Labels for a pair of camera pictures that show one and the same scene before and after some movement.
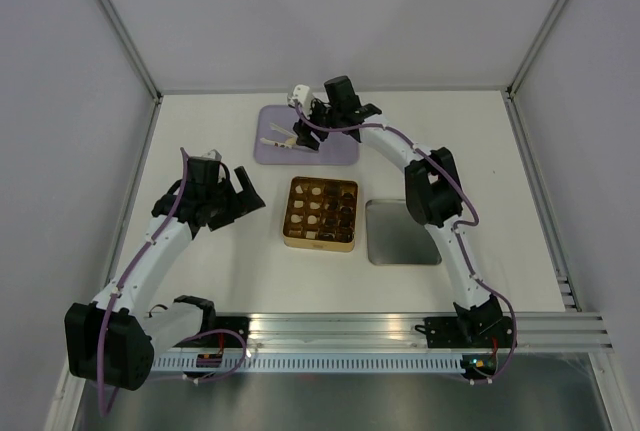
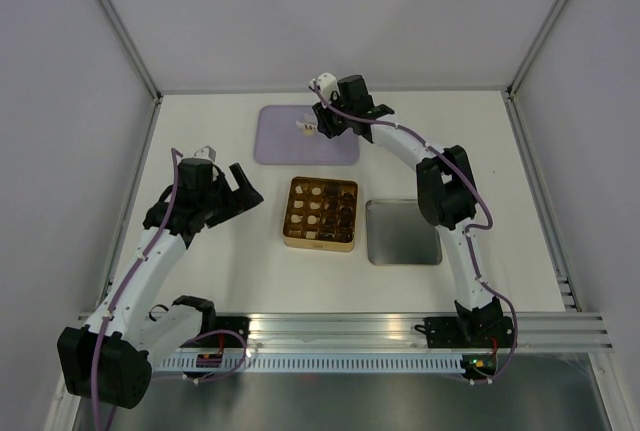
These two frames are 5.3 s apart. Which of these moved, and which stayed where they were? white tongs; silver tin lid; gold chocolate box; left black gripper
Moved: white tongs
Stayed: gold chocolate box; left black gripper; silver tin lid
